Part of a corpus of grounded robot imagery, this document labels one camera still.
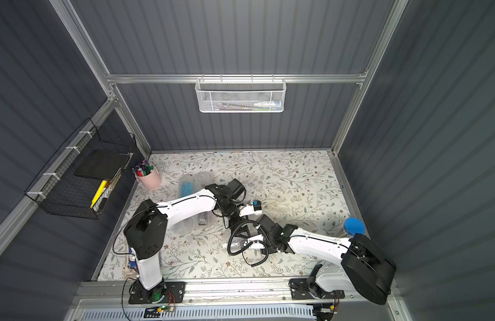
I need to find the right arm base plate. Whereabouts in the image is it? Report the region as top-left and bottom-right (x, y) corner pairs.
(288, 278), (346, 300)

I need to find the black notebook in basket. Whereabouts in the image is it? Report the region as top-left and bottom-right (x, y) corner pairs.
(74, 149), (130, 181)

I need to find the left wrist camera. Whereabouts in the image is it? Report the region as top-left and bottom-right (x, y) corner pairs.
(239, 200), (262, 217)

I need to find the pink marker cup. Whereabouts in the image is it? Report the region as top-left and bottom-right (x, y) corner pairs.
(132, 160), (162, 191)

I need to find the aluminium front rail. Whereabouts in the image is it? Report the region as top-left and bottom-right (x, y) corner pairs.
(72, 274), (401, 306)

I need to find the black wire wall basket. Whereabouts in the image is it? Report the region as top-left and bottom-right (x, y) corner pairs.
(25, 121), (136, 220)

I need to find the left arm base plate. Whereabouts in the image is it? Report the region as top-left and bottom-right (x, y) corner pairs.
(128, 281), (187, 304)

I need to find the blue sticker sheet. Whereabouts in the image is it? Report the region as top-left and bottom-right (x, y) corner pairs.
(127, 248), (137, 271)

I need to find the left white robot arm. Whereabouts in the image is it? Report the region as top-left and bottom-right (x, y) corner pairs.
(123, 179), (246, 290)

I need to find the blue-lid pencil jar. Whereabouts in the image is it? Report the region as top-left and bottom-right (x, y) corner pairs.
(342, 217), (366, 238)

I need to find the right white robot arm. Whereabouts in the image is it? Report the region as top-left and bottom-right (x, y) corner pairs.
(241, 215), (397, 305)

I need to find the white ventilated cable duct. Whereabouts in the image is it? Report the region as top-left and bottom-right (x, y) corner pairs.
(78, 304), (316, 320)

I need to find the dark purple labelled bottle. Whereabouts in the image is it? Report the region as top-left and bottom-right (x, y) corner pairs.
(197, 212), (209, 226)

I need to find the white wire wall basket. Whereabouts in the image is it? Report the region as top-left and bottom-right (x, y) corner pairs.
(195, 79), (287, 114)

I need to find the blue liquid glass bottle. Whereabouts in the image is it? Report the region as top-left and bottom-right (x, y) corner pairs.
(179, 181), (194, 197)

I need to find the yellow highlighter in basket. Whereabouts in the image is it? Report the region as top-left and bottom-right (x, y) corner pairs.
(90, 181), (110, 208)

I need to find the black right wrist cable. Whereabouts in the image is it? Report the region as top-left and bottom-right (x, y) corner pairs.
(226, 219), (272, 268)

